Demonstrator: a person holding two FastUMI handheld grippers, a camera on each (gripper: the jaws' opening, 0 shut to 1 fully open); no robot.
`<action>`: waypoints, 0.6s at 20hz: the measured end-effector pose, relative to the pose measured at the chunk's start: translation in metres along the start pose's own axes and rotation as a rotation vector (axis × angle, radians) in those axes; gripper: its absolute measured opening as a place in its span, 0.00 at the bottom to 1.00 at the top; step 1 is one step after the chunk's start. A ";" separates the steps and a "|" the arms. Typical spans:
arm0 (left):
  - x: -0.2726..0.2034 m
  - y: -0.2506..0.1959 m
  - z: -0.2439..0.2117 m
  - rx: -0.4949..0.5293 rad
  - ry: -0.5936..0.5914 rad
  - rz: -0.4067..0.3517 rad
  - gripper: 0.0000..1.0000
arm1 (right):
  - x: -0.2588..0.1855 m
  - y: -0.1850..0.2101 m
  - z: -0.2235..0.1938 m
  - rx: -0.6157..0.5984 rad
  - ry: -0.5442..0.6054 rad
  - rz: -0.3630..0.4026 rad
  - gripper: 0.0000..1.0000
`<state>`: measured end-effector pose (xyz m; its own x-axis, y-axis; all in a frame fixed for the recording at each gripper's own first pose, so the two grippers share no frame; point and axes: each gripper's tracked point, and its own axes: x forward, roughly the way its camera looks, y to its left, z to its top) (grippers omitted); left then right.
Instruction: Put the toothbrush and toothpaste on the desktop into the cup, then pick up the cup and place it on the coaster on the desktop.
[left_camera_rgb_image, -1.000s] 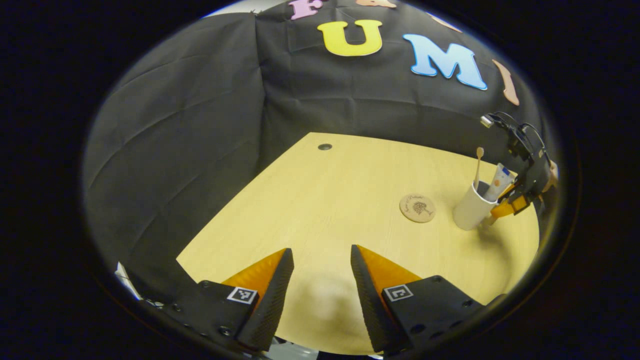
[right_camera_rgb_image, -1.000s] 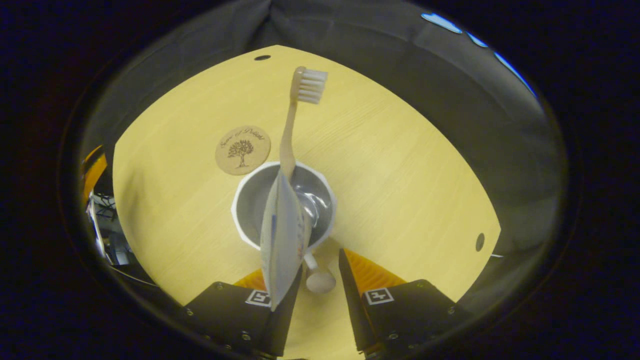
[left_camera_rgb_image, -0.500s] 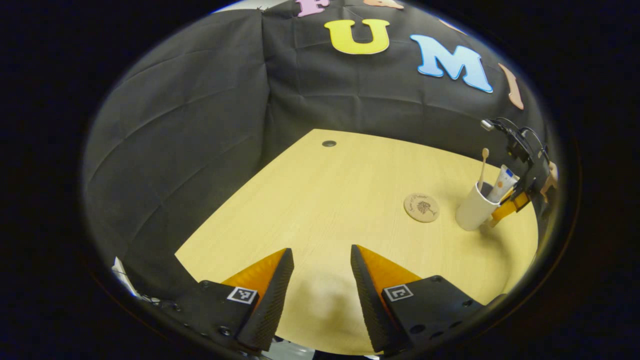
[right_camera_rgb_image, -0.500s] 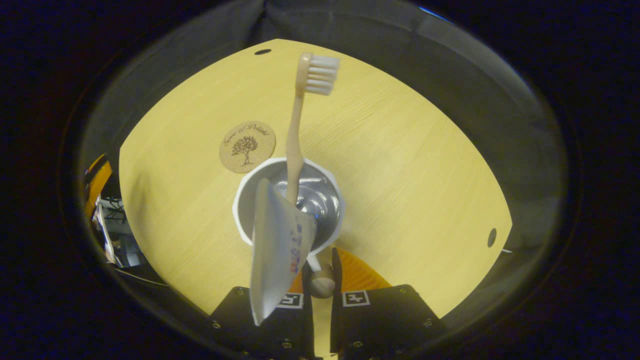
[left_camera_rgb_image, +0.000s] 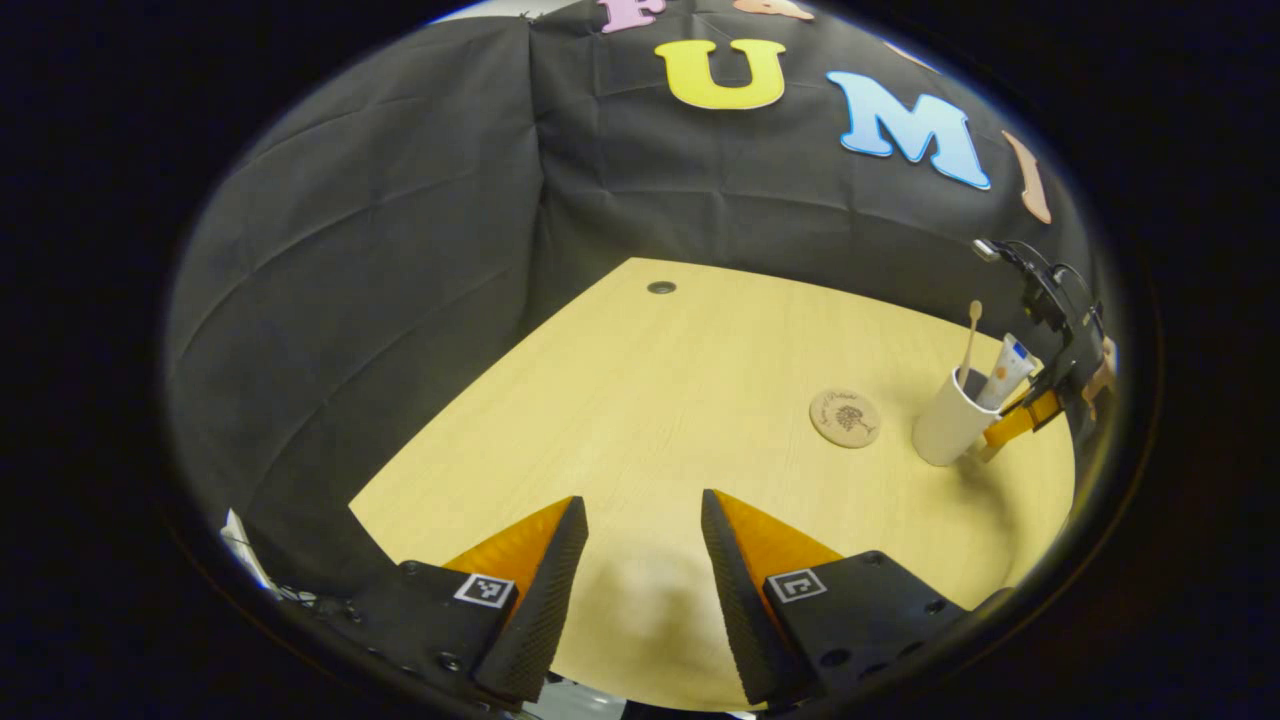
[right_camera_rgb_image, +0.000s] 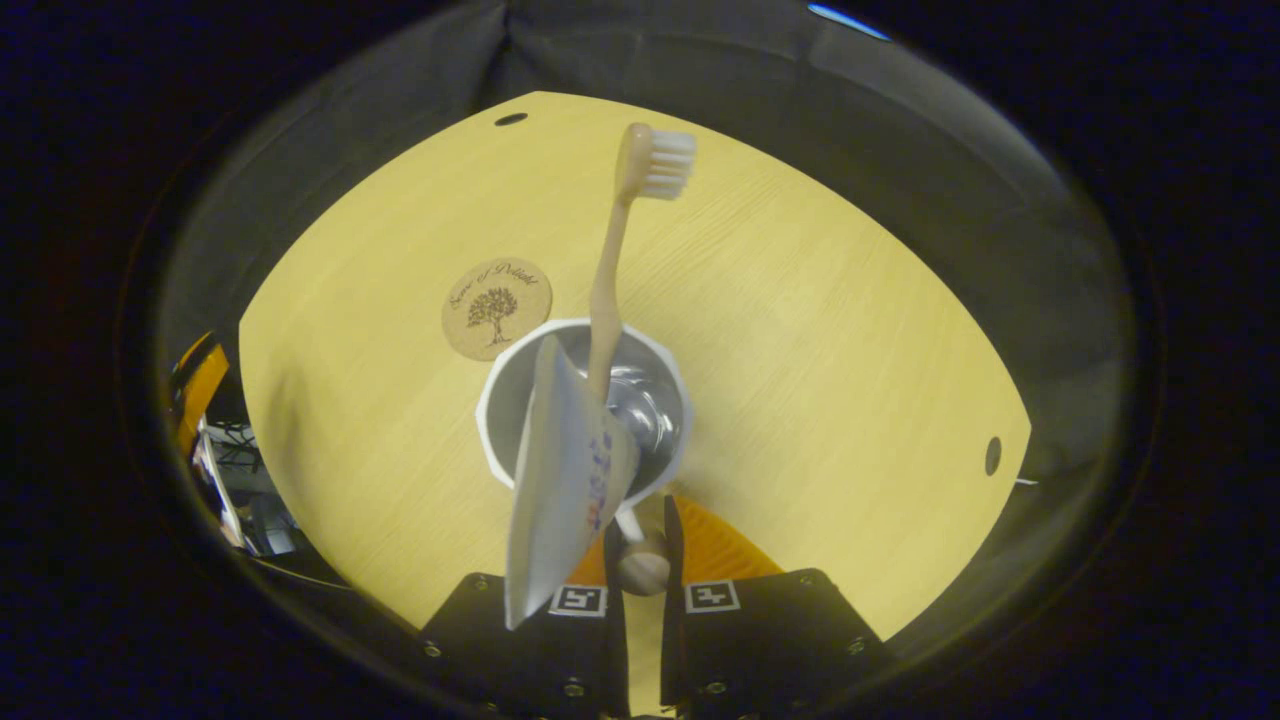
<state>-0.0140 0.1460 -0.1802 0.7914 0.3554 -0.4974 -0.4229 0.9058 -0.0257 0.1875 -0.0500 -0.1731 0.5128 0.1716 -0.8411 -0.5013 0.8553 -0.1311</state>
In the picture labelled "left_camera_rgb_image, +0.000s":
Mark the white toothpaste tube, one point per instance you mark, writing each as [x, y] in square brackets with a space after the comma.
[1008, 365]

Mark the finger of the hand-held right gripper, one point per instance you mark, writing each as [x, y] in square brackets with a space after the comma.
[1030, 412]

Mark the dark round desk grommet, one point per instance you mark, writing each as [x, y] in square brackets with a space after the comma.
[661, 287]

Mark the wooden desktop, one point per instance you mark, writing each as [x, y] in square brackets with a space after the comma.
[680, 400]

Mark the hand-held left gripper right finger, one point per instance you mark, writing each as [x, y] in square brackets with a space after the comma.
[735, 610]

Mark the beige toothbrush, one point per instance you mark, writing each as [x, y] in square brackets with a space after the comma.
[972, 325]

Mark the white sheet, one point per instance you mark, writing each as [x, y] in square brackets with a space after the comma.
[245, 550]

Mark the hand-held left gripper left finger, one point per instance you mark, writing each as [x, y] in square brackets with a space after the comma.
[545, 610]

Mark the round cork coaster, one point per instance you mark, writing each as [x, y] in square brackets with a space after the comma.
[845, 418]

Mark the white cup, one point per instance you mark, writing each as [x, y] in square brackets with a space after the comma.
[945, 430]

